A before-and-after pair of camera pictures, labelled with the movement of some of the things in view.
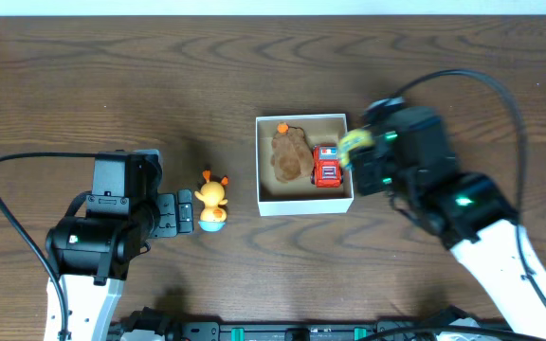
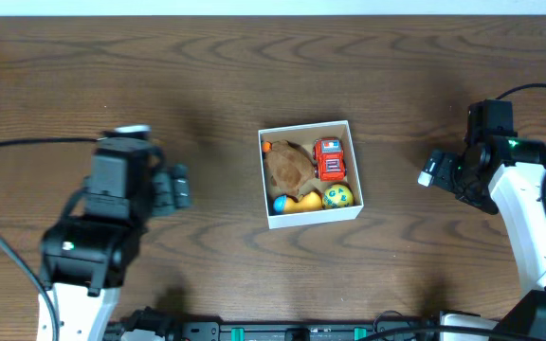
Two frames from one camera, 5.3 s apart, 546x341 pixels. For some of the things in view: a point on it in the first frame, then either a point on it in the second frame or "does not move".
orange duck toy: (212, 217) -> (311, 201)
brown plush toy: (291, 153) does not move
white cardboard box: (300, 197) -> (299, 134)
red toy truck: (326, 171) does not move
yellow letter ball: (354, 137) -> (336, 195)
